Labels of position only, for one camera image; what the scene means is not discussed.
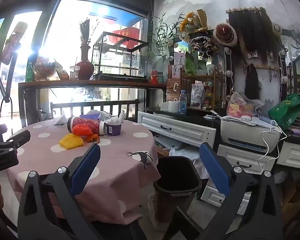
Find white napkin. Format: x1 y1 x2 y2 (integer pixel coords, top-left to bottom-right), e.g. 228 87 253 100
106 110 125 125

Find black wooden railing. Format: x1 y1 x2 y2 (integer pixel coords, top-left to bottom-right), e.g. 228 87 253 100
50 99 139 123

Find black trash bin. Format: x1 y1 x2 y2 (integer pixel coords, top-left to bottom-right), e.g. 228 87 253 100
150 156 202 232

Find white cable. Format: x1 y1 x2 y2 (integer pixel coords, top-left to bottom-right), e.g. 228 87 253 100
257 126 288 174

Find orange foam fruit net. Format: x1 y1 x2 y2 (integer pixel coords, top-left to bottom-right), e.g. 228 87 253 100
72 124 100 143

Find small wooden shelf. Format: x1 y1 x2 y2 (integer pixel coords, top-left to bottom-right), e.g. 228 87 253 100
181 67 227 112

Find green soda bottle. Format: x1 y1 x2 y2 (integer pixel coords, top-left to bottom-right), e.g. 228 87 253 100
26 62 34 82

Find white printer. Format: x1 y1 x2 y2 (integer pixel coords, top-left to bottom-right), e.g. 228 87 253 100
220 116 282 154

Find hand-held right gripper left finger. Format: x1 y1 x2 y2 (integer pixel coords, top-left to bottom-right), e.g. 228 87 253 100
17 144 102 240

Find hanging brown hair extensions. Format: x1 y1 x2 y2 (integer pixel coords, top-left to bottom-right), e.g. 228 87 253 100
225 7 278 67

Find black hair bundle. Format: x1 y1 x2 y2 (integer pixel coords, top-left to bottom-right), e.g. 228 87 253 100
244 64 261 100

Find white cabinet door panel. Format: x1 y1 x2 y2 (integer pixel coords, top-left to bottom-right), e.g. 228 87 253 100
137 111 217 148

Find yellow foam fruit net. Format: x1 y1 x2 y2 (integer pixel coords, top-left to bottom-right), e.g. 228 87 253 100
59 133 84 150

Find grey foil packet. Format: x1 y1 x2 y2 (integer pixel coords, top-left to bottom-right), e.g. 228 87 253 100
191 84 204 107

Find black wire glass cage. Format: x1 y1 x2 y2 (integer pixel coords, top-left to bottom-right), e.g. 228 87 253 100
91 32 149 79

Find red round fur-trimmed hat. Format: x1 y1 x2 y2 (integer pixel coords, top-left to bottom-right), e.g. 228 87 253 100
213 24 238 47

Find white tissue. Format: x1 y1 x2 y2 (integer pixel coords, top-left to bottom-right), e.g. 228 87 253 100
52 115 68 126

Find gold glass bowl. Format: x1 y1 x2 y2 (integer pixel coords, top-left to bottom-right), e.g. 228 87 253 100
34 57 57 82

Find brown cardboard boxes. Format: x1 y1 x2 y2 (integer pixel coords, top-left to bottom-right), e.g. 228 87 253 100
166 79 182 102

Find red lanterns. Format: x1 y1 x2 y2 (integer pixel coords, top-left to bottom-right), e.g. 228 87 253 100
108 27 140 48

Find white drawer cabinet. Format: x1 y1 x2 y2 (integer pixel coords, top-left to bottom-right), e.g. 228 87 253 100
200 141 300 208

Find dried twigs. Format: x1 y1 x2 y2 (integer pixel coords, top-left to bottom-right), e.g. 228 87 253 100
79 17 97 47

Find green shopping bag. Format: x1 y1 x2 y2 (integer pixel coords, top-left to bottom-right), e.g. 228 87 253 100
268 94 300 130

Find pink product cards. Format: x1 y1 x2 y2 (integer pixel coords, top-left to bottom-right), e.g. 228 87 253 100
168 52 186 79

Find purple paper cup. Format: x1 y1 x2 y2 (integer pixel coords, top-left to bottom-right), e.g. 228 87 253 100
104 120 123 137

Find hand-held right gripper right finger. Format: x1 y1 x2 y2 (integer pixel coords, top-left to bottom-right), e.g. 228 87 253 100
199 142 283 240

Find red paper cup black lid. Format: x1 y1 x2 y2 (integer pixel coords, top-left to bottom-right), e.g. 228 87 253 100
67 116 108 135

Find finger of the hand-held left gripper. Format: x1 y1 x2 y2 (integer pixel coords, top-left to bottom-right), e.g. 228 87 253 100
4 129 31 152

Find clear water bottle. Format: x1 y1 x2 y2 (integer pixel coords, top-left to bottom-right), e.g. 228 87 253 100
179 90 187 114

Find red ceramic vase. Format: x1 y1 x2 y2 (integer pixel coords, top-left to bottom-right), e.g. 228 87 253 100
76 44 95 80

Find smartphone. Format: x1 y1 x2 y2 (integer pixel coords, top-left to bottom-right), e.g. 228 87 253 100
1 22 28 65

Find purple packet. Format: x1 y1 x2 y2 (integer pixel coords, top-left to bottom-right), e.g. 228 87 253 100
86 109 113 121

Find vanity mirror with bulbs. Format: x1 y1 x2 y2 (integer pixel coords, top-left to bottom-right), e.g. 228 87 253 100
166 30 234 110

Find sunflower bouquet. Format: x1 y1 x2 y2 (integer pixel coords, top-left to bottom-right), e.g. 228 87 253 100
179 9 208 34

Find clear bag of colourful items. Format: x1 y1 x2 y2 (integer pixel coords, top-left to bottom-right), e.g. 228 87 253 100
226 91 263 118

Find pink polka-dot tablecloth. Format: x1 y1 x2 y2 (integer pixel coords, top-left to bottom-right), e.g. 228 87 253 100
6 119 162 224

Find black chair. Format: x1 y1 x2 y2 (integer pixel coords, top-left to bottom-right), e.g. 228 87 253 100
162 205 205 240

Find green bamboo plant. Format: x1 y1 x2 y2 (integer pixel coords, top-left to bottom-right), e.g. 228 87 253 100
146 12 184 64

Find lion head decoration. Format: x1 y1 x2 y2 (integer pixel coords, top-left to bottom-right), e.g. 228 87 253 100
189 36 219 59

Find brown wooden bar counter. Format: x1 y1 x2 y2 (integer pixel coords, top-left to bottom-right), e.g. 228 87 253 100
18 79 167 128

